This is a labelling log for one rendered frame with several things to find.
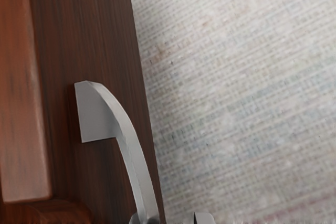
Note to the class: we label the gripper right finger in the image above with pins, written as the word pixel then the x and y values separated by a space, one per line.
pixel 204 218

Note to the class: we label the brown wooden drawer cabinet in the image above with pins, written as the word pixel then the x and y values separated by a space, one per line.
pixel 86 37

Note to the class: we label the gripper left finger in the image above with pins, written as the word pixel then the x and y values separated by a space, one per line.
pixel 134 220

